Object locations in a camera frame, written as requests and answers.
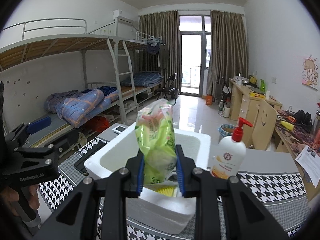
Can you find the green plastic packet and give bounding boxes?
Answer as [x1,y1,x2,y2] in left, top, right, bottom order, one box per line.
[135,98,178,185]

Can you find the white lotion pump bottle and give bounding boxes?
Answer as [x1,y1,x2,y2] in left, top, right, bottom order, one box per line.
[209,117,253,180]

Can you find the black headphones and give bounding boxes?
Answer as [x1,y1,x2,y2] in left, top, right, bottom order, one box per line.
[296,110,313,127]

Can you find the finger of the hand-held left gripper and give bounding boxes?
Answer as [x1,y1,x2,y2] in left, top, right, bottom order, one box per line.
[15,131,80,165]
[4,116,52,153]

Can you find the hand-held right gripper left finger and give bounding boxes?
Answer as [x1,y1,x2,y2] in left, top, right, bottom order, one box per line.
[32,151,145,240]

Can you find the red plastic bag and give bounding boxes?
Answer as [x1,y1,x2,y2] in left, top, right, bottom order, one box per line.
[86,115,110,133]

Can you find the brown curtain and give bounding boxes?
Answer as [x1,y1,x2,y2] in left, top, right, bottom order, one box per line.
[206,10,249,97]
[139,10,180,95]

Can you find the wooden chair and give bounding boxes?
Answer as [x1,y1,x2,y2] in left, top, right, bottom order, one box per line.
[246,99,277,150]

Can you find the houndstooth cloth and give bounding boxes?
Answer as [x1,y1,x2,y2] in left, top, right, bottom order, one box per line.
[37,137,312,240]

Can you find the black folding chair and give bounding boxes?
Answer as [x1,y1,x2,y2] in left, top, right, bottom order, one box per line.
[155,73,178,105]

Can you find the printed paper sheets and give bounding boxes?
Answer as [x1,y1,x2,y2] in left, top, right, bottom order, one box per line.
[295,145,320,188]

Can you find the white flat device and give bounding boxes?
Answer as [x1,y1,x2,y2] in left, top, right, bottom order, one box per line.
[112,124,128,134]

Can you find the person's left hand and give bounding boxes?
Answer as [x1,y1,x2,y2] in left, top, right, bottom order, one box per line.
[0,184,40,217]

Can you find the black phone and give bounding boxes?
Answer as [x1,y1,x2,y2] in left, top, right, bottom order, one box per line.
[74,141,108,176]

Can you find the blue plaid bedding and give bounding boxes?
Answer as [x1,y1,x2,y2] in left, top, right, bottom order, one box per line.
[120,71,164,87]

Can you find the metal bunk bed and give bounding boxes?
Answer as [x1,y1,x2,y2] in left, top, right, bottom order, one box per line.
[0,18,140,155]
[114,17,165,105]

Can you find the bin with blue liner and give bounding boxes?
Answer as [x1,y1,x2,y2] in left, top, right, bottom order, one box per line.
[218,124,237,144]

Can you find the wooden desk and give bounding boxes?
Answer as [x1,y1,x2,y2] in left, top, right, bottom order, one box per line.
[229,79,320,203]

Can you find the yellow foam fruit net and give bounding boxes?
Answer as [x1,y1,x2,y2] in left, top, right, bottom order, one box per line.
[156,186,178,197]

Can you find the grey bag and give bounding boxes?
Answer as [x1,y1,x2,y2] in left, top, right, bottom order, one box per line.
[215,81,225,98]

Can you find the pink wall poster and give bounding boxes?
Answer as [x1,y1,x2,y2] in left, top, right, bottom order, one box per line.
[301,54,320,90]

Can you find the blue quilt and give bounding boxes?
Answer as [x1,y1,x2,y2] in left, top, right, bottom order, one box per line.
[44,88,119,127]

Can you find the metal bed ladder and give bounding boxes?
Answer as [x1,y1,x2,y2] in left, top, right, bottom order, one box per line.
[107,39,139,125]

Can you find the white foam box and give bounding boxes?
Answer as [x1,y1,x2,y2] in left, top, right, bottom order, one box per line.
[84,123,212,235]

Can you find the glass balcony door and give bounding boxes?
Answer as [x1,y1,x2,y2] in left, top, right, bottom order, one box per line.
[179,15,212,96]

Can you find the white air conditioner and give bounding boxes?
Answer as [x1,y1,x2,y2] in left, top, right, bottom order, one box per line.
[113,9,139,25]

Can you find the hanging dark clothes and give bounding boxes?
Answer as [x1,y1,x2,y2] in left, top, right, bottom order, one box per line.
[145,39,170,68]

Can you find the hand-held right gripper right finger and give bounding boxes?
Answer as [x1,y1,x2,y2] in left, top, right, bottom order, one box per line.
[175,144,292,240]

